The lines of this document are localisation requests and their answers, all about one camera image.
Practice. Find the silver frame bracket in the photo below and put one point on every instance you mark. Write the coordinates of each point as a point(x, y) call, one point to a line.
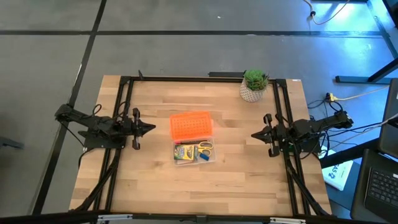
point(115, 217)
point(287, 220)

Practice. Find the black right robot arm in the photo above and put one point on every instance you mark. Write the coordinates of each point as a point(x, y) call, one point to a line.
point(317, 124)

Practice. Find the clear plastic pencil box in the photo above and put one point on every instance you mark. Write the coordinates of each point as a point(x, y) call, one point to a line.
point(209, 162)

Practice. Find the black desk leg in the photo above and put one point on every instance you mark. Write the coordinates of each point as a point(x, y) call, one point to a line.
point(351, 79)

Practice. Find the yellow green crayon box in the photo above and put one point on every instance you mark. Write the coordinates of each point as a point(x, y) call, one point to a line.
point(183, 152)

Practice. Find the pink sticky notes pad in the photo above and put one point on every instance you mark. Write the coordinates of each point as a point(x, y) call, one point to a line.
point(185, 162)

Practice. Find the grey chair leg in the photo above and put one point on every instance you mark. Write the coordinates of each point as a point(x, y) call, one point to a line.
point(9, 142)

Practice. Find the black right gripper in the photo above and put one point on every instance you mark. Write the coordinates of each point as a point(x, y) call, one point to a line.
point(281, 133)

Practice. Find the black aluminium table frame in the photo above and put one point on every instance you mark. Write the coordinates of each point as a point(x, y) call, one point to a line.
point(202, 79)

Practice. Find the dark laptop screen panel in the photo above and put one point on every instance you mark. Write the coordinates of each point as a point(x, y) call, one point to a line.
point(390, 124)

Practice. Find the black laptop keyboard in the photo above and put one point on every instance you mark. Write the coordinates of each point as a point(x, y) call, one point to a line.
point(382, 186)

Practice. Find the orange perforated plastic lid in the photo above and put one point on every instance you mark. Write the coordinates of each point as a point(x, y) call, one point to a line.
point(189, 126)

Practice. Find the green succulent in white pot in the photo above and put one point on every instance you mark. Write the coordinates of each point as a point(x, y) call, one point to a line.
point(253, 93)

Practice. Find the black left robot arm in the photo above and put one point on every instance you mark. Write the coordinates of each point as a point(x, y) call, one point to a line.
point(93, 123)

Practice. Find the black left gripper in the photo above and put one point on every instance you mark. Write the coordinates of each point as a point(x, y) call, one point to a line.
point(136, 130)

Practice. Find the white booklet with blue print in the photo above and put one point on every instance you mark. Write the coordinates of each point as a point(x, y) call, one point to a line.
point(337, 174)

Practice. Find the black diagonal desk beam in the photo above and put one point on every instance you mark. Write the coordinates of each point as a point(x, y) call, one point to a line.
point(348, 154)

